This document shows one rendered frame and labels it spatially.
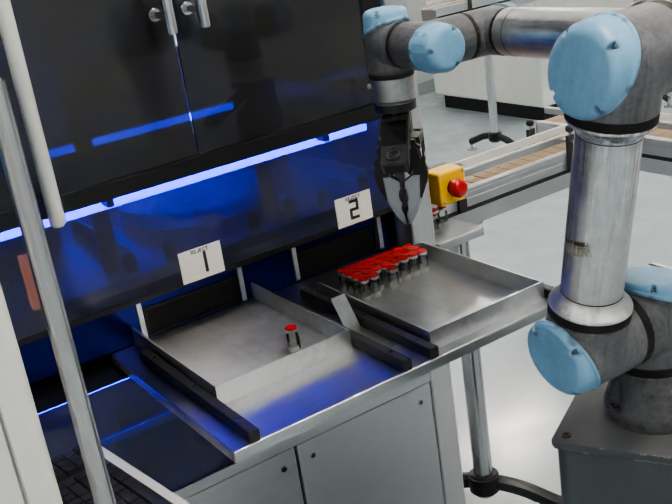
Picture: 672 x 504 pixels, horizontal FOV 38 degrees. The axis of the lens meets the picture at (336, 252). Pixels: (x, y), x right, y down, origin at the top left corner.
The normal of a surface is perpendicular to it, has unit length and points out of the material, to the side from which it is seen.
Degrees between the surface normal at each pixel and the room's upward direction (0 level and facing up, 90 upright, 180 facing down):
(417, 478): 90
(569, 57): 83
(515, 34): 85
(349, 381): 0
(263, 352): 0
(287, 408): 0
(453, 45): 91
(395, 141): 33
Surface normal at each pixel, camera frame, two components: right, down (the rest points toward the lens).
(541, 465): -0.15, -0.93
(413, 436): 0.55, 0.21
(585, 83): -0.83, 0.18
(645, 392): -0.45, 0.07
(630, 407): -0.70, 0.04
